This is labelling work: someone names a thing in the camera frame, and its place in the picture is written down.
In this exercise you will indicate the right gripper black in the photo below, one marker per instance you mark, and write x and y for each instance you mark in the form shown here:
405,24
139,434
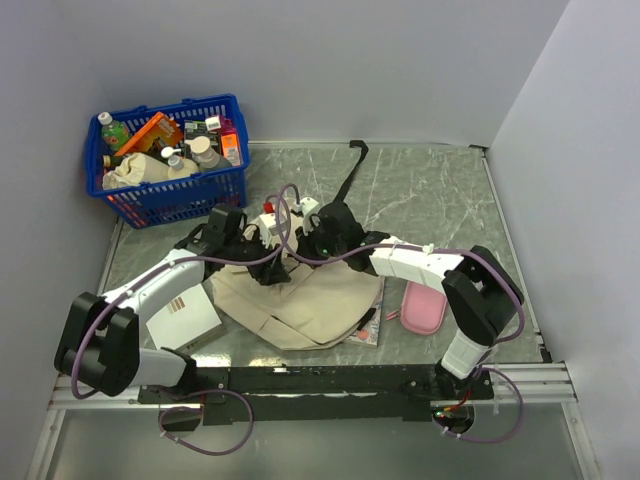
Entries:
305,248

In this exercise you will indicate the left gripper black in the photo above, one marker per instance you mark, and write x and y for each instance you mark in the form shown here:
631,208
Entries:
271,271

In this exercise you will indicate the cream canvas backpack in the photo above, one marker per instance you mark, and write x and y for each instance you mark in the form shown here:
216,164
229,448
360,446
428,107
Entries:
317,309

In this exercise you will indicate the white book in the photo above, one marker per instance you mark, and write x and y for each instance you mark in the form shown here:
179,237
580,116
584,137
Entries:
186,321

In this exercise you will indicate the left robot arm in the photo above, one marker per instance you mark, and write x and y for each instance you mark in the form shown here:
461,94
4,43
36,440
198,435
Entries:
100,349

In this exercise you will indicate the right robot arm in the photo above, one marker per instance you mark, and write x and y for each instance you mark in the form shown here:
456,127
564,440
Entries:
486,303

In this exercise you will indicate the floral cover book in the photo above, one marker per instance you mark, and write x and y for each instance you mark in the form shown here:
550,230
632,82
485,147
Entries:
367,331

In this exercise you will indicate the pink pencil case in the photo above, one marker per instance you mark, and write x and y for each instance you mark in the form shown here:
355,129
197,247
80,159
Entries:
422,309

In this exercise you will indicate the grey pump bottle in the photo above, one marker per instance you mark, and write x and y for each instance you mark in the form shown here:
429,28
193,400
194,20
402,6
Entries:
203,153

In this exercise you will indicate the pink orange carton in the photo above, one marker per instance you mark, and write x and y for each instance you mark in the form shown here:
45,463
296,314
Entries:
229,142

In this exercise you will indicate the cream lotion bottle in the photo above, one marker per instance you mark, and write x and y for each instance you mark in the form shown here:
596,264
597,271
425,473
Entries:
178,165

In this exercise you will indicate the black product box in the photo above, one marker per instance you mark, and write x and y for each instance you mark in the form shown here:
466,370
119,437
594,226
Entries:
196,128

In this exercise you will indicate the beige cloth pouch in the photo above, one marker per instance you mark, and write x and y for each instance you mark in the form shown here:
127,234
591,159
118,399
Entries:
134,170

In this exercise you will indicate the orange snack box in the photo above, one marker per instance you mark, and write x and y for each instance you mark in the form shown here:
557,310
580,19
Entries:
160,131

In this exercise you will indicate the green soda bottle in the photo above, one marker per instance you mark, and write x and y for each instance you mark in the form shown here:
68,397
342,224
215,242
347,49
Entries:
114,133

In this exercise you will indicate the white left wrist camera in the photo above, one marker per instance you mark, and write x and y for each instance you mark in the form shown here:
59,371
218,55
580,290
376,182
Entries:
271,223

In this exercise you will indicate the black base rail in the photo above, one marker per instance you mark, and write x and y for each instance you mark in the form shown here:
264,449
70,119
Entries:
297,393

